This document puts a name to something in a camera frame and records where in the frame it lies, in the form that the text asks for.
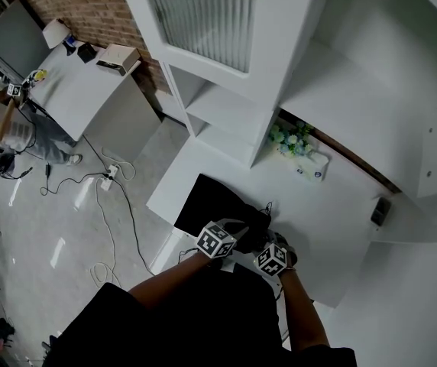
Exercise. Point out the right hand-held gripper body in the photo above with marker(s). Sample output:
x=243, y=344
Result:
x=270, y=260

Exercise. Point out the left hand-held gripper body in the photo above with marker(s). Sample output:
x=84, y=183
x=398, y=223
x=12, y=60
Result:
x=212, y=241

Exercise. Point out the black cloth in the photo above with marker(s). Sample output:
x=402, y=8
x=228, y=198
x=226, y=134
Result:
x=211, y=201

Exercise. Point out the person's left forearm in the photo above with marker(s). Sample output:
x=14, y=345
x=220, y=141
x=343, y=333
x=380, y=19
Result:
x=169, y=281

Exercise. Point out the person's right forearm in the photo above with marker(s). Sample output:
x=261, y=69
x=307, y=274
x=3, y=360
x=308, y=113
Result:
x=304, y=312

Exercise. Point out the white desk with drawers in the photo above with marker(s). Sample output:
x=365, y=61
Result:
x=318, y=235

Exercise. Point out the person's black shirt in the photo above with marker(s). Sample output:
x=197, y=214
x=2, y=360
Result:
x=203, y=331

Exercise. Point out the white tissue pack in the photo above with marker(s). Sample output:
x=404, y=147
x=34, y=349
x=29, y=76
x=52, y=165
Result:
x=312, y=168

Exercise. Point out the cream pot of daisy flowers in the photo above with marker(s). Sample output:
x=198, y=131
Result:
x=291, y=140

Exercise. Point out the small grey device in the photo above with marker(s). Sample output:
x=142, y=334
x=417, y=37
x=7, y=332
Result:
x=380, y=210

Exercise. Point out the white cabinet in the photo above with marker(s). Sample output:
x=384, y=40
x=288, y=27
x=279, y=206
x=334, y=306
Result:
x=405, y=312

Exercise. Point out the black power adapter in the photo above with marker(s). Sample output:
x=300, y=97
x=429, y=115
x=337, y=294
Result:
x=48, y=169

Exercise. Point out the white shelf hutch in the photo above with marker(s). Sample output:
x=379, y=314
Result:
x=356, y=90

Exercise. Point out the white side table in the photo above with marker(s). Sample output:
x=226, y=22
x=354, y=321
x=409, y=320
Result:
x=85, y=90

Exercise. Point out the beige box device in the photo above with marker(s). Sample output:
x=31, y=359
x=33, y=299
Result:
x=117, y=57

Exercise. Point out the small black box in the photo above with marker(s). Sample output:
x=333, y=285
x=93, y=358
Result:
x=86, y=52

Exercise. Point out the small yellow object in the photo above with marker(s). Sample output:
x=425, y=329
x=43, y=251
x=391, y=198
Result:
x=41, y=75

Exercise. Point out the white shade table lamp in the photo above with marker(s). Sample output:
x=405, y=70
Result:
x=56, y=33

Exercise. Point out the grey board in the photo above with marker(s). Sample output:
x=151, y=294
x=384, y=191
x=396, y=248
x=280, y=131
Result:
x=16, y=36

